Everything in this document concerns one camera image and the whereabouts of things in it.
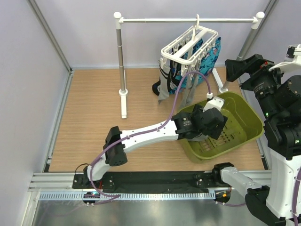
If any grey striped sock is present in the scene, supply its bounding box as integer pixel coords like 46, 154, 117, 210
158, 61, 170, 104
178, 71, 198, 110
189, 127, 238, 153

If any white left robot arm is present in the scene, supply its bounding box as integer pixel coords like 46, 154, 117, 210
83, 104, 228, 188

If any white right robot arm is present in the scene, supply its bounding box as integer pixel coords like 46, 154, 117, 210
212, 54, 301, 226

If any white clip hanger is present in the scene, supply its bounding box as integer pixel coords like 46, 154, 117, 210
159, 15, 218, 68

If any blue patterned sock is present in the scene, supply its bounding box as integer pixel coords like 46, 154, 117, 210
181, 37, 222, 89
167, 61, 182, 94

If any green plastic basket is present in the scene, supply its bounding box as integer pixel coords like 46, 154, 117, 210
178, 91, 264, 163

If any blue patterned sock front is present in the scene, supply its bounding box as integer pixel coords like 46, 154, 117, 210
167, 61, 182, 94

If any black sock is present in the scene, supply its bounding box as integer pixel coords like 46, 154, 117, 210
152, 81, 161, 96

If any white clothes rack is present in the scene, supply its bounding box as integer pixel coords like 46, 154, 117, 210
113, 11, 265, 119

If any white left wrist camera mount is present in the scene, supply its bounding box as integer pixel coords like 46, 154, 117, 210
203, 93, 224, 112

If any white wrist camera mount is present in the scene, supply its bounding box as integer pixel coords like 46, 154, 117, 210
203, 93, 224, 112
269, 44, 301, 73

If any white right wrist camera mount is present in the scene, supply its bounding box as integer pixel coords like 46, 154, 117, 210
269, 44, 301, 73

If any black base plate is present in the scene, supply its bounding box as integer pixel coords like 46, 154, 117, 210
72, 170, 232, 190

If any grey slotted cable duct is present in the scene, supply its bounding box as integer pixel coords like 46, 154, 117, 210
39, 191, 215, 201

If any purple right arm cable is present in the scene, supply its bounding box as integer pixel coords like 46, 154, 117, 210
222, 164, 301, 226

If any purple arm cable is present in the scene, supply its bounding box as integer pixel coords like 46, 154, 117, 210
88, 71, 214, 203
222, 164, 301, 226

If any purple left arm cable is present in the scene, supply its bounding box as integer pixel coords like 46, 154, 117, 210
88, 71, 214, 203

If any aluminium frame rail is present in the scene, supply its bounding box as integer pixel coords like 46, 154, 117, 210
27, 172, 76, 192

